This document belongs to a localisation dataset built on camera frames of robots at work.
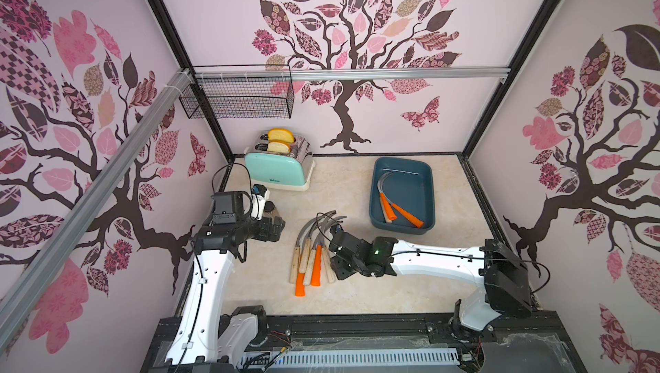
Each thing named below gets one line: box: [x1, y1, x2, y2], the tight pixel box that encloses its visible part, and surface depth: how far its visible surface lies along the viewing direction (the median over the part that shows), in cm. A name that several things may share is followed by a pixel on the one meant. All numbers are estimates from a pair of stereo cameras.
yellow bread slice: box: [267, 128, 294, 143], surface depth 102 cm
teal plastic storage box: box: [368, 157, 436, 233], surface depth 109 cm
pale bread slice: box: [267, 140, 291, 154], surface depth 100 cm
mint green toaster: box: [244, 133, 316, 191], surface depth 102 cm
